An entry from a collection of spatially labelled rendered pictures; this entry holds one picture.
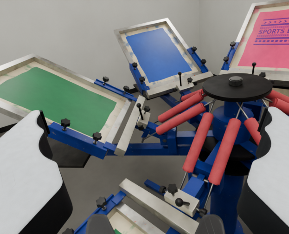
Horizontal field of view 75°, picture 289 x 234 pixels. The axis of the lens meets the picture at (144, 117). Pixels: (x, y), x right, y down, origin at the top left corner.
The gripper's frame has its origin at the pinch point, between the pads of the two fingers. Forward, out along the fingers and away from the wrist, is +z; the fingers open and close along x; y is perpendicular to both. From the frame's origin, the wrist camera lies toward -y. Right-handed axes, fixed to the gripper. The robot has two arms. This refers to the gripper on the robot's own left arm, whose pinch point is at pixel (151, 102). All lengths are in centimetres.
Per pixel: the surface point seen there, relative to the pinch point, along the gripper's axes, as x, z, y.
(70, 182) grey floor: -101, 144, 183
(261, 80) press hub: 54, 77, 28
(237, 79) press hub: 42, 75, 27
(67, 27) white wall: -148, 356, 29
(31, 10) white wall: -193, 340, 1
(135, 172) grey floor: -20, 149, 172
